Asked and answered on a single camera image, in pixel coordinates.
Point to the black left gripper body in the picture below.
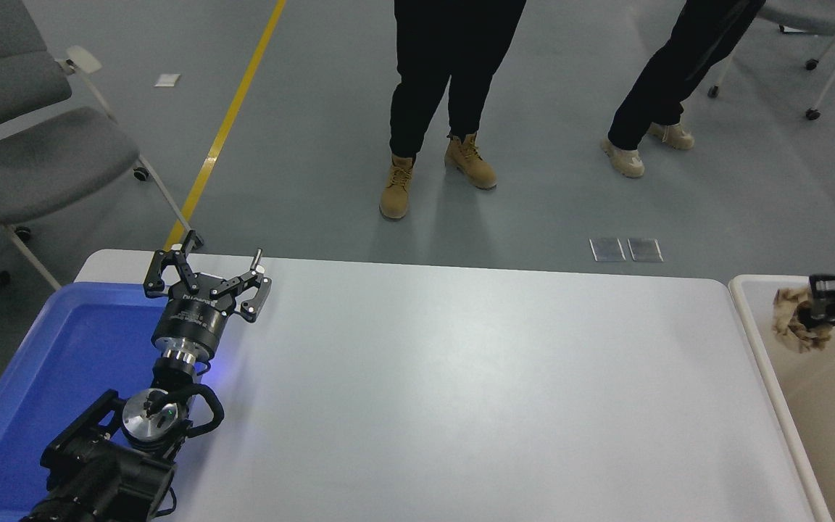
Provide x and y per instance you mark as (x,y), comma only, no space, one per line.
(191,320)

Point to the tan paper ball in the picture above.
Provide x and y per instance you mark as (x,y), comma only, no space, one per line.
(793,322)

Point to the large pale bin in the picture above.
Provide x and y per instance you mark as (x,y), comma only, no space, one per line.
(831,406)

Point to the blue plastic tray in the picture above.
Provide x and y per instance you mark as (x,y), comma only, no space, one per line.
(62,362)

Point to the grey office chair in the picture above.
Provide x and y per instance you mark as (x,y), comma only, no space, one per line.
(40,163)
(812,14)

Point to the silver floor plate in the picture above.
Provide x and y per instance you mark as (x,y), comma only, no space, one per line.
(607,249)
(645,249)

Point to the white paper scrap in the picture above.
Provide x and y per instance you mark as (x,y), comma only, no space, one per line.
(167,80)

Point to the person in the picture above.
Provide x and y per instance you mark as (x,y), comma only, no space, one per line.
(432,65)
(678,65)

